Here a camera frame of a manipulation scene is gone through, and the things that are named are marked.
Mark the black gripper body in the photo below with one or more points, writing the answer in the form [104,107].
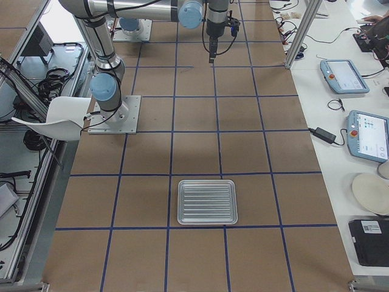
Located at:
[214,30]

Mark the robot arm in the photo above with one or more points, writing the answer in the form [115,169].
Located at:
[106,85]
[189,14]

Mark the silver ribbed metal tray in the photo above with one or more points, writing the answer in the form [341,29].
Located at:
[207,202]

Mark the blue teach pendant far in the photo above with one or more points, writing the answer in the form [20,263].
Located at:
[343,78]

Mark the blue teach pendant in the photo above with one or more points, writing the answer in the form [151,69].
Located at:
[343,78]
[367,136]

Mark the black laptop power adapter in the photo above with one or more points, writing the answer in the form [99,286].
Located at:
[323,135]

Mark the white plastic chair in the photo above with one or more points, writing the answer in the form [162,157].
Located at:
[64,119]

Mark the blue teach pendant near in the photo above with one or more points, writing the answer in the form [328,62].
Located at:
[367,136]

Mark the beige round plate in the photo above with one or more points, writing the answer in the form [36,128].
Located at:
[371,192]

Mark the black box on desk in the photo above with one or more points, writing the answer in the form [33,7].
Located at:
[370,239]

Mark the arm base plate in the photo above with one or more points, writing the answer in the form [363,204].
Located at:
[124,120]
[132,30]

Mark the aluminium frame post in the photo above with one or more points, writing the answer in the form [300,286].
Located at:
[302,31]

